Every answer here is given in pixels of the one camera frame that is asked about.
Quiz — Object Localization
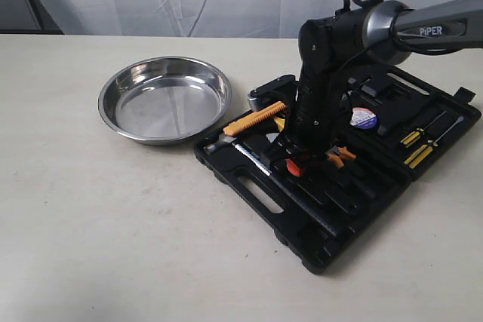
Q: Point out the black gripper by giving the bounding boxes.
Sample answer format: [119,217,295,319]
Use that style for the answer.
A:
[282,69,347,176]

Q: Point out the black plastic tool case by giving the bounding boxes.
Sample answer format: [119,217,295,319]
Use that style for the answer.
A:
[194,65,481,274]

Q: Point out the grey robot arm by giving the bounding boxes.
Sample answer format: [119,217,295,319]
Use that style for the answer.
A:
[281,0,482,176]

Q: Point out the orange utility knife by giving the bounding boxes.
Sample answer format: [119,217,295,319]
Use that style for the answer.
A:
[223,101,287,136]

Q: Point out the steel claw hammer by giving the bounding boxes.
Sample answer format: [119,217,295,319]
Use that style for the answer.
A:
[204,136,342,238]

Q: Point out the black electrical tape roll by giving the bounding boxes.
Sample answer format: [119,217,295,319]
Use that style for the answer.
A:
[349,107,378,130]

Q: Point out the yellow black screwdriver upper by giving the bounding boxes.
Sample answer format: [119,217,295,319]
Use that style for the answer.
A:
[400,111,447,148]

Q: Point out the yellow black screwdriver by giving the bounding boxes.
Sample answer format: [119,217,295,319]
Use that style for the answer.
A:
[404,116,465,169]
[400,111,447,148]

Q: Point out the yellow black screwdriver lower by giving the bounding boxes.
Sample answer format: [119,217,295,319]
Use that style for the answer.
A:
[404,116,465,169]

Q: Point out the round stainless steel bowl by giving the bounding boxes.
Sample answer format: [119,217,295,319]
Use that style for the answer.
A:
[97,56,232,146]

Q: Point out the orange handled pliers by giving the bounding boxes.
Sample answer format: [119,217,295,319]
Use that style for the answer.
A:
[324,144,378,201]

